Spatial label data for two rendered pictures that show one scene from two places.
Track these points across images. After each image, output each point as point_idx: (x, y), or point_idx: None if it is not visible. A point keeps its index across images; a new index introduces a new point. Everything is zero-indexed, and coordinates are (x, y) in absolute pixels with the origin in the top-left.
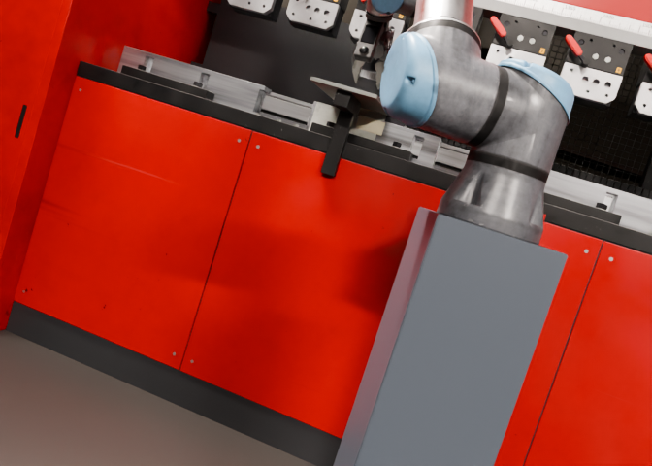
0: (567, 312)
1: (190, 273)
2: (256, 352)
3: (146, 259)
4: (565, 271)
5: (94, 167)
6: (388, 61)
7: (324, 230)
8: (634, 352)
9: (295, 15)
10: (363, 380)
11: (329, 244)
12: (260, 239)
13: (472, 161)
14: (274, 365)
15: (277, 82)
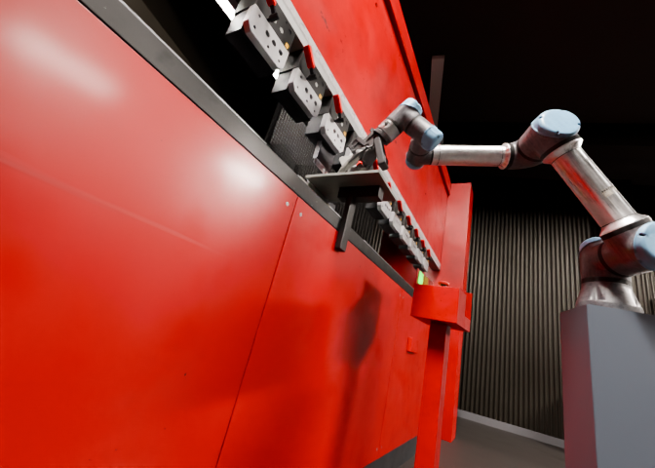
0: (395, 328)
1: (219, 390)
2: (279, 455)
3: (142, 400)
4: (396, 306)
5: (10, 195)
6: (651, 233)
7: (331, 299)
8: (404, 341)
9: (298, 89)
10: (604, 424)
11: (332, 311)
12: (293, 318)
13: (625, 284)
14: (291, 458)
15: None
